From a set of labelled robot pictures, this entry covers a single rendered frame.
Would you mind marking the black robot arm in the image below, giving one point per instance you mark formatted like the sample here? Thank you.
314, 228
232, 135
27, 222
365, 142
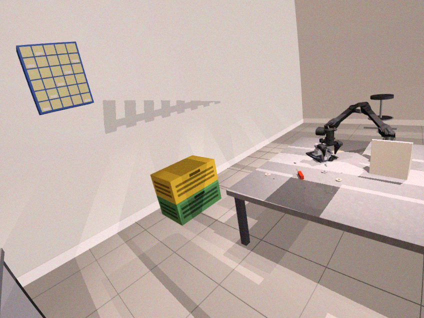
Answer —
384, 129

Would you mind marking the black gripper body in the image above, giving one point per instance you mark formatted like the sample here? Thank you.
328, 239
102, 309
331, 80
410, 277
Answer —
329, 142

